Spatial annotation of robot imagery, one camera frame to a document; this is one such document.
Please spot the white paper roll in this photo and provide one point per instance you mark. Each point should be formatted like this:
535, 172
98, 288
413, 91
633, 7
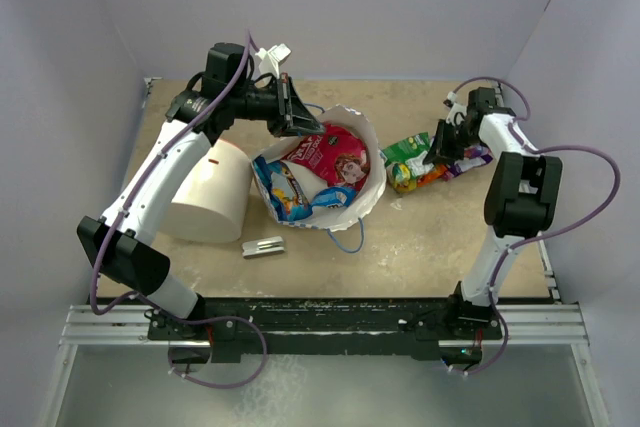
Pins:
211, 203

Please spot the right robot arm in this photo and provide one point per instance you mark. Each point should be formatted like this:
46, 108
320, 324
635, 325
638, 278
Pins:
520, 202

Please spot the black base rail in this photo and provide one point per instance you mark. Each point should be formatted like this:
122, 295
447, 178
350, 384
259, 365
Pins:
420, 328

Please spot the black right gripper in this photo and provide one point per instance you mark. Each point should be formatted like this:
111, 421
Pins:
443, 153

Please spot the green snack packet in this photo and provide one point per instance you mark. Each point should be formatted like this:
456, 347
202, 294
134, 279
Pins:
410, 151

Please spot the blue round-logo snack packet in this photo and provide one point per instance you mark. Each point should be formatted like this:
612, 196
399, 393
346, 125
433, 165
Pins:
335, 197

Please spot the pink snack bag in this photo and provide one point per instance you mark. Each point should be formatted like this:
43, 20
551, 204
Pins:
338, 157

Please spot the blue snack bag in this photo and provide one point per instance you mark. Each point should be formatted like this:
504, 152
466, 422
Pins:
284, 191

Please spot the small silver metal block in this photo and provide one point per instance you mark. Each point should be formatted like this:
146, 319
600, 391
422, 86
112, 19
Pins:
263, 247

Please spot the aluminium frame rail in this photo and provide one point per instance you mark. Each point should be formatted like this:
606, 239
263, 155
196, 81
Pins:
122, 326

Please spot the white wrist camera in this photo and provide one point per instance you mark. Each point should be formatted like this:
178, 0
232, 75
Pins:
457, 112
270, 61

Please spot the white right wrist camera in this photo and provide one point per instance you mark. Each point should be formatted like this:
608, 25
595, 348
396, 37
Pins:
457, 112

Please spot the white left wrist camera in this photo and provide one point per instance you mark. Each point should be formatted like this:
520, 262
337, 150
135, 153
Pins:
270, 61

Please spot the purple Fox's berries bag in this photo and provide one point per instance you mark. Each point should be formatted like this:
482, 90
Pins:
473, 157

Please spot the orange Fox's candy bag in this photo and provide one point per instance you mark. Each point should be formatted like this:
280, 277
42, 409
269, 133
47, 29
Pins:
403, 179

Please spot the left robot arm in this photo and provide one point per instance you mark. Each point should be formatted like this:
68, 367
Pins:
238, 82

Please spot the blue checkered paper bag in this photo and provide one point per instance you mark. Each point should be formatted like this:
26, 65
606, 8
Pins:
332, 220

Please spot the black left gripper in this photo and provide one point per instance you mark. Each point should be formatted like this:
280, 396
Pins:
291, 115

